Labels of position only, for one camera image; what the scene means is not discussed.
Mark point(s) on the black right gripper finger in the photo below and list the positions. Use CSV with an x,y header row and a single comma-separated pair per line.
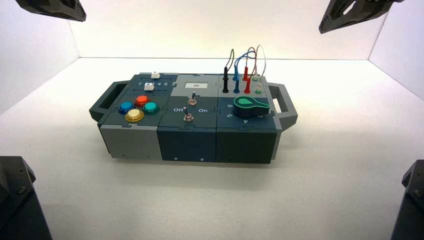
x,y
364,8

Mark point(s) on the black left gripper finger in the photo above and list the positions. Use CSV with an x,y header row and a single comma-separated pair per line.
x,y
56,8

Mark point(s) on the white slider knob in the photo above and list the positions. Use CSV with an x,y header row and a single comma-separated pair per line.
x,y
155,75
149,87

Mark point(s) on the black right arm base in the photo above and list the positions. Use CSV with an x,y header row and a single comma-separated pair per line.
x,y
412,205

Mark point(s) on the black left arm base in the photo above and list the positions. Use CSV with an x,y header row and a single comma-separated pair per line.
x,y
20,205

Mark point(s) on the blue push button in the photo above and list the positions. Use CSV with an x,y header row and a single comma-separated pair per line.
x,y
126,106

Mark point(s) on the orange push button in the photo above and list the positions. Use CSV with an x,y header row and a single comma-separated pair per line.
x,y
142,100

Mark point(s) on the white banana plug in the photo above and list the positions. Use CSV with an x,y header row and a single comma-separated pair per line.
x,y
259,86
255,72

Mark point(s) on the yellow push button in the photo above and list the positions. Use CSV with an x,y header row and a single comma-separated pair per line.
x,y
134,115

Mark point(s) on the red banana plug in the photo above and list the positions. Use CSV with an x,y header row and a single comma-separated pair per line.
x,y
247,86
245,73

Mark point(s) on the teal push button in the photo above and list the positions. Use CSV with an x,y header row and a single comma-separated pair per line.
x,y
150,107

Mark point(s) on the blue banana plug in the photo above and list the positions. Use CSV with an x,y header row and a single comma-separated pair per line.
x,y
236,74
237,88

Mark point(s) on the green rotary knob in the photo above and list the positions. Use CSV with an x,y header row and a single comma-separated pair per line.
x,y
246,106

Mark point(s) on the black banana plug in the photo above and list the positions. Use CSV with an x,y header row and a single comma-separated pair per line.
x,y
225,81

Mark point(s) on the small grey display screen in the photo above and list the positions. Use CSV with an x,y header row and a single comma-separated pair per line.
x,y
196,85

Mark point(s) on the grey and blue control box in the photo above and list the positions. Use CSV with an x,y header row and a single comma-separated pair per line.
x,y
185,142

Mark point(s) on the metal toggle switch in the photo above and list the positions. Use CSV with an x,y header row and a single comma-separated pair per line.
x,y
192,101
188,118

